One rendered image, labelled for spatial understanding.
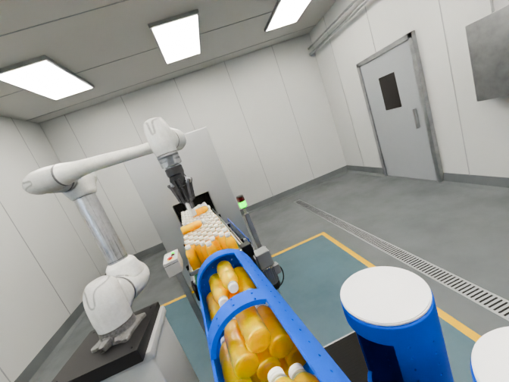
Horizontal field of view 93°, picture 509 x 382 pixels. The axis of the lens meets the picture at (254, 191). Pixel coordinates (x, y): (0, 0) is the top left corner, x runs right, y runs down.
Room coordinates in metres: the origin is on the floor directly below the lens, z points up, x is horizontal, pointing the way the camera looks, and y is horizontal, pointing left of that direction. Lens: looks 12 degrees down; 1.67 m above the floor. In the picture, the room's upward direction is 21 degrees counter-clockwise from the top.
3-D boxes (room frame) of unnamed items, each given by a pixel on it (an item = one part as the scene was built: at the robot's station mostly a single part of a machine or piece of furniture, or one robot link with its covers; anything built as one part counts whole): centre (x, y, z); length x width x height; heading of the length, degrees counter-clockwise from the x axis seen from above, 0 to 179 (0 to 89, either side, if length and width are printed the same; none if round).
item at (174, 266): (1.62, 0.71, 1.05); 0.20 x 0.10 x 0.10; 15
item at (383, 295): (0.71, -0.28, 1.03); 0.28 x 0.28 x 0.01
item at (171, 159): (1.07, 0.29, 1.70); 0.09 x 0.09 x 0.06
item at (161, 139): (1.09, 0.29, 1.81); 0.13 x 0.11 x 0.16; 175
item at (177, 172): (1.07, 0.29, 1.62); 0.08 x 0.07 x 0.09; 65
